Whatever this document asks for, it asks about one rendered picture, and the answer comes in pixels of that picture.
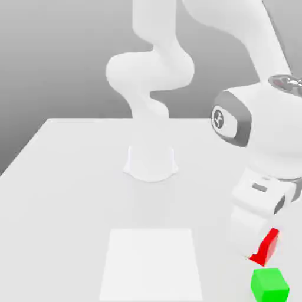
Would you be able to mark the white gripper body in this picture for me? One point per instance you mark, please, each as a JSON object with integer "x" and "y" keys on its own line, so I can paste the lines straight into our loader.
{"x": 247, "y": 228}

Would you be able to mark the small red cube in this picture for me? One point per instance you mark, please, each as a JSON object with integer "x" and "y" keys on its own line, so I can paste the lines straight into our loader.
{"x": 267, "y": 250}

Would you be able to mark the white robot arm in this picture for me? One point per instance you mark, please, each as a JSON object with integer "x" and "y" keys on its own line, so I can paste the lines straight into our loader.
{"x": 151, "y": 70}

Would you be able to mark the small green cube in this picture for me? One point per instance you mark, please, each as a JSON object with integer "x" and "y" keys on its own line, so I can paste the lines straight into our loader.
{"x": 269, "y": 286}

